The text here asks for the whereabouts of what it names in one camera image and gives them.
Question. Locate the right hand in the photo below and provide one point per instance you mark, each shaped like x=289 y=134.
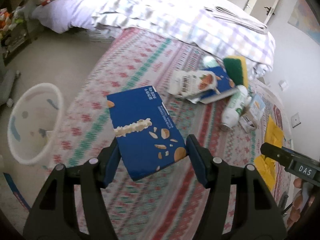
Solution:
x=297 y=205

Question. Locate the folded newspaper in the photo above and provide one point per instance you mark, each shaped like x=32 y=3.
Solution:
x=226 y=15

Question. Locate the wall map poster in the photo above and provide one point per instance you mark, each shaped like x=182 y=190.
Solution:
x=304 y=19

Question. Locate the plaid checkered quilt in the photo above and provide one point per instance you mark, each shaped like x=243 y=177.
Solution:
x=189 y=22

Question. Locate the lavender pillow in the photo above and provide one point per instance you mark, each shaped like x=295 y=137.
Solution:
x=62 y=15

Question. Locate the white wall socket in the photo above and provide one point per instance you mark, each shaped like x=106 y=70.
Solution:
x=295 y=120

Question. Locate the yellow orange wrapper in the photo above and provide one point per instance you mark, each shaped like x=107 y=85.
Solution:
x=266 y=166

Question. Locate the blue cereal box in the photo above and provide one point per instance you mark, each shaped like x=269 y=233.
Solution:
x=147 y=137

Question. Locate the small white paper box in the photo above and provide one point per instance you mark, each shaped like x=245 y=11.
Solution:
x=249 y=120

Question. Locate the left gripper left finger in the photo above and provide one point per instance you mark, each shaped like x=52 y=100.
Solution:
x=53 y=214

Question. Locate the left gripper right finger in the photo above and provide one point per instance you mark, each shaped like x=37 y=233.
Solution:
x=256 y=214

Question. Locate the white green plastic bottle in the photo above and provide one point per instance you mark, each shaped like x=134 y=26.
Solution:
x=233 y=110

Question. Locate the white round trash bin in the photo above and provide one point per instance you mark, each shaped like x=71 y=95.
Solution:
x=34 y=123

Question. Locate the yellow green sponge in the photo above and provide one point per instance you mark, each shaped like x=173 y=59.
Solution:
x=236 y=69

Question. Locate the flattened blue cardboard box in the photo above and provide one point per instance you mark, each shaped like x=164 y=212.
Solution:
x=224 y=88

